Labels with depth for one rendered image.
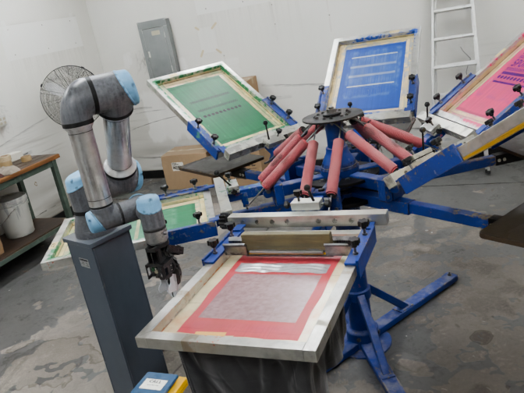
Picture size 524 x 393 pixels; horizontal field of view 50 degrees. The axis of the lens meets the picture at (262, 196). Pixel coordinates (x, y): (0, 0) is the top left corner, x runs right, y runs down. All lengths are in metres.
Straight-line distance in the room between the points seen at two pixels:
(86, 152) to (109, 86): 0.21
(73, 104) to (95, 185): 0.26
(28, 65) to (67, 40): 0.72
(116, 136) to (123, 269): 0.53
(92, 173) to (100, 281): 0.47
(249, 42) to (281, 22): 0.43
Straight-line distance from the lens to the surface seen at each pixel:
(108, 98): 1.80
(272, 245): 2.16
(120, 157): 2.01
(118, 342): 2.26
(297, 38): 6.27
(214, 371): 1.89
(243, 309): 1.89
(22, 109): 6.42
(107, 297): 2.16
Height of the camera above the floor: 1.88
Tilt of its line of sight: 19 degrees down
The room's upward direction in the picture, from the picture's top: 11 degrees counter-clockwise
